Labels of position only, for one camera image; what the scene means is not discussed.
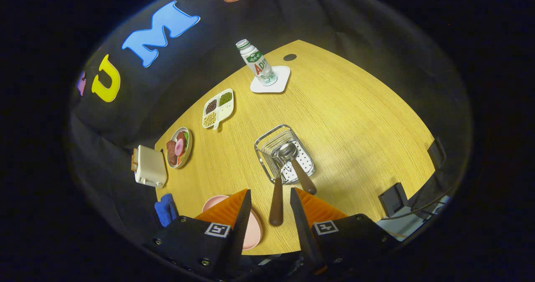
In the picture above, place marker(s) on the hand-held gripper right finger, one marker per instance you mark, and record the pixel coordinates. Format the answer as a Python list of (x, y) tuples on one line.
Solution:
[(351, 244)]

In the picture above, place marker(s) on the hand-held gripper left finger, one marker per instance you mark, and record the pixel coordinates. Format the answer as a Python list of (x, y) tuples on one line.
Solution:
[(196, 244)]

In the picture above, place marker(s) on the blue cloth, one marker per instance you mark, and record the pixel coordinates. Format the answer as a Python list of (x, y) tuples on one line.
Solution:
[(165, 211)]

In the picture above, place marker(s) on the white panel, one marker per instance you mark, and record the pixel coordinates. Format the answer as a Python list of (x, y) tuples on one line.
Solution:
[(403, 227)]

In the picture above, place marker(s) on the pink plate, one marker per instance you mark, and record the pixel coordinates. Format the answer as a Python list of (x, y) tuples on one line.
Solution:
[(253, 232)]

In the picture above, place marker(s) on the black table clamp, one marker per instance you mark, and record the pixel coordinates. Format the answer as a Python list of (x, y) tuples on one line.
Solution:
[(393, 199), (436, 153)]

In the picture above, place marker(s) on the white toaster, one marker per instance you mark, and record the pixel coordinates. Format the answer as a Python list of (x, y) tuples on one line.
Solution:
[(151, 167)]

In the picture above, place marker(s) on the plate of meat and vegetables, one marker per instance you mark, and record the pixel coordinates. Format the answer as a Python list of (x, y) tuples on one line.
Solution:
[(179, 147)]

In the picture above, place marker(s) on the toast slice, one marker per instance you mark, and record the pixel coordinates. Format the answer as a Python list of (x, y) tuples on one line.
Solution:
[(134, 161)]

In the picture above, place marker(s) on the white divided dish of beans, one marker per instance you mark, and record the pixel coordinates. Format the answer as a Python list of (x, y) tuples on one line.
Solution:
[(218, 108)]

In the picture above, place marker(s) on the white square coaster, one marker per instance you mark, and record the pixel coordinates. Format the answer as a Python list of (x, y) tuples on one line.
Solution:
[(280, 85)]

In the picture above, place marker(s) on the white drink bottle green label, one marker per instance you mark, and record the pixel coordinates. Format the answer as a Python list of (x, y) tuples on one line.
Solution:
[(257, 62)]

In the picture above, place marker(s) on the dark round table grommet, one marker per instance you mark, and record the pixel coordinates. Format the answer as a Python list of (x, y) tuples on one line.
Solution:
[(289, 57)]

